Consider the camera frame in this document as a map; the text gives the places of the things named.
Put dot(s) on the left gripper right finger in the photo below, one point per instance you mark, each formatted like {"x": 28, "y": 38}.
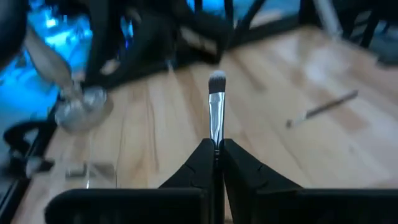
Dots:
{"x": 255, "y": 202}

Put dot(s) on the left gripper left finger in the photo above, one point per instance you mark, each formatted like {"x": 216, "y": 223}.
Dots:
{"x": 174, "y": 205}

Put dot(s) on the white-tipped makeup brush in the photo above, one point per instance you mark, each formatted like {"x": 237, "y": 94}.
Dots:
{"x": 216, "y": 115}

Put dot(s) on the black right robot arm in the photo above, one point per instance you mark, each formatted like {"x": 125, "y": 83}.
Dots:
{"x": 149, "y": 37}

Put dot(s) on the clear acrylic organizer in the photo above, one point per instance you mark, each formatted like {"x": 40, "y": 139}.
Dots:
{"x": 99, "y": 169}

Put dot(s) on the silver lamp with white shade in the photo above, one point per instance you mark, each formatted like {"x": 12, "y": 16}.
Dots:
{"x": 81, "y": 107}

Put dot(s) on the silver metal bar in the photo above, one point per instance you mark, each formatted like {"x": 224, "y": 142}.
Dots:
{"x": 326, "y": 17}

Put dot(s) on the black aluminium extrusion frame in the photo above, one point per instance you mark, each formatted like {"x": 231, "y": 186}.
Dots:
{"x": 270, "y": 26}

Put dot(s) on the black clamp mount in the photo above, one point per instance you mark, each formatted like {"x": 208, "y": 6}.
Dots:
{"x": 12, "y": 133}

